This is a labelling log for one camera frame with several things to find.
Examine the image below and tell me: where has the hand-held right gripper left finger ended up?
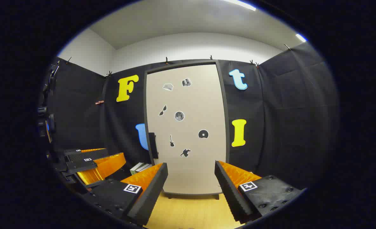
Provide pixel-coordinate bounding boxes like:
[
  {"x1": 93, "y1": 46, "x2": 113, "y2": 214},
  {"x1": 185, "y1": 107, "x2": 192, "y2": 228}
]
[{"x1": 81, "y1": 162, "x2": 169, "y2": 226}]

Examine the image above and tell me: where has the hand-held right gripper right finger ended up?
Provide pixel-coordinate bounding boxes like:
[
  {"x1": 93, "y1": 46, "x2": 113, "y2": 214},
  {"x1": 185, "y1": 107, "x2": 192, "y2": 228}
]
[{"x1": 214, "y1": 160, "x2": 303, "y2": 224}]

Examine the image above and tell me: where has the beige cabinet door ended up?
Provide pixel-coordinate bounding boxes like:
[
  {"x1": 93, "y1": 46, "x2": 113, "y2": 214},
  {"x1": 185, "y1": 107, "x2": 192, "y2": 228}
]
[{"x1": 146, "y1": 64, "x2": 228, "y2": 195}]

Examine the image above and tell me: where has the black cabinet door handle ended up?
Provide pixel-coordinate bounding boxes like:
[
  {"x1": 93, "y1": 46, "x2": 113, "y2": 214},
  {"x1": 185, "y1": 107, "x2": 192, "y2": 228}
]
[{"x1": 148, "y1": 132, "x2": 159, "y2": 159}]

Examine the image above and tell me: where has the green book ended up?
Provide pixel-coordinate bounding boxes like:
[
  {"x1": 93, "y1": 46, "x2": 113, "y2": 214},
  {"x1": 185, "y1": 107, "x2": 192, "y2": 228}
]
[{"x1": 130, "y1": 162, "x2": 145, "y2": 175}]

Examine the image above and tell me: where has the black backdrop cloth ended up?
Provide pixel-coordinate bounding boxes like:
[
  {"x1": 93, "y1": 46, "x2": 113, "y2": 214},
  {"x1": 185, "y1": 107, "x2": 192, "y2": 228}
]
[{"x1": 40, "y1": 41, "x2": 339, "y2": 191}]

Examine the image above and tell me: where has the row of black cloth clips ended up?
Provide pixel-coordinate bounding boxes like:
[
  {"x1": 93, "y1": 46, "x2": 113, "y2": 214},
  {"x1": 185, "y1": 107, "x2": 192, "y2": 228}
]
[{"x1": 66, "y1": 43, "x2": 292, "y2": 77}]

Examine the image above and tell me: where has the long ceiling light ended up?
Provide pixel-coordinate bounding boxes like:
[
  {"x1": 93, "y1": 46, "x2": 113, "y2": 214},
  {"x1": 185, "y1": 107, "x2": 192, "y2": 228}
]
[{"x1": 221, "y1": 0, "x2": 257, "y2": 11}]

